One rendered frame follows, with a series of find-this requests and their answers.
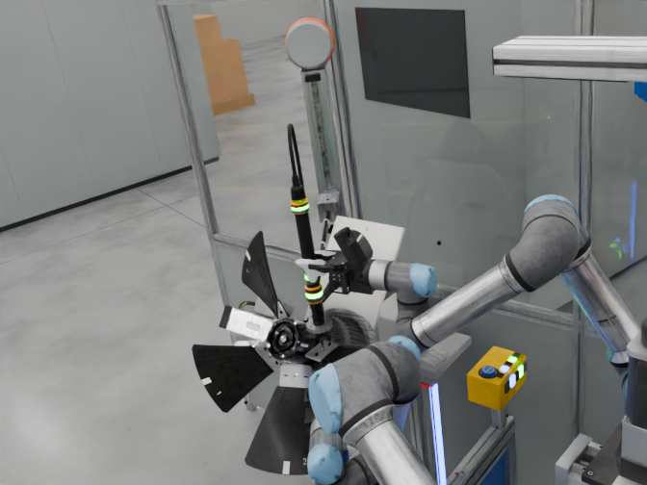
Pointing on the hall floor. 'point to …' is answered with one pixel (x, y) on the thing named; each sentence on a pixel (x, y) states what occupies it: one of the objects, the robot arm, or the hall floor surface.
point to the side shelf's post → (419, 429)
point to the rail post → (510, 465)
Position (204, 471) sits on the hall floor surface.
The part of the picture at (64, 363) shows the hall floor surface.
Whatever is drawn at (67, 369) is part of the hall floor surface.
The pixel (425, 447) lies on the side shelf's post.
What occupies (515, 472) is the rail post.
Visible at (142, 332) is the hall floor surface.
